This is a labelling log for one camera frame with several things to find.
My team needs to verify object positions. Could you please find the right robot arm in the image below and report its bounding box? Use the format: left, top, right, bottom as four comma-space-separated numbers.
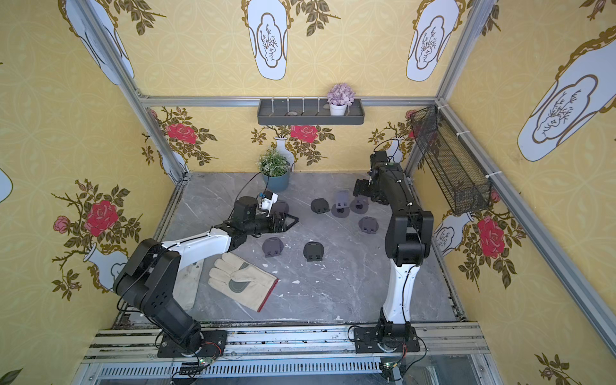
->
354, 152, 434, 343

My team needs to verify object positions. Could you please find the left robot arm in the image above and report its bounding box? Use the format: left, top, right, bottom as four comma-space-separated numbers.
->
113, 197, 299, 357

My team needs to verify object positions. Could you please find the dark phone stand front-centre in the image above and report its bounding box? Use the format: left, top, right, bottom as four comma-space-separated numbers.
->
303, 242, 325, 261

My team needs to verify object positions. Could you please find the dark phone stand back-centre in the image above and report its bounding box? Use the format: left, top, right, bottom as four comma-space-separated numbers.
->
311, 197, 330, 214

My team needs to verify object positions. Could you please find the green plant blue pot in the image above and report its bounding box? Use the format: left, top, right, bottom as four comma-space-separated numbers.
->
258, 149, 291, 193

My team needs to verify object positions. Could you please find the beige work glove right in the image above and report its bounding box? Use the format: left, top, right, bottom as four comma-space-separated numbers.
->
208, 253, 278, 312

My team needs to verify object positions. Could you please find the purple flower white pot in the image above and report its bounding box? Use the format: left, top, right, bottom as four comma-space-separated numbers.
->
327, 83, 355, 116

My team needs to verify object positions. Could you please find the black wire mesh basket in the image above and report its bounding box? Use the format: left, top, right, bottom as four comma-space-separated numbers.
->
410, 106, 492, 215

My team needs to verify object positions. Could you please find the grey wall shelf tray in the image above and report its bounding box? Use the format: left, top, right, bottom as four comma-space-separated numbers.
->
257, 97, 366, 126

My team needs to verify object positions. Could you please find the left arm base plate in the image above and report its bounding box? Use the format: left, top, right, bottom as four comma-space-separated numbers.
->
157, 330, 228, 359

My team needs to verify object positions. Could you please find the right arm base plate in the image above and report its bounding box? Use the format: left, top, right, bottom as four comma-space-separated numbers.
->
348, 323, 421, 354

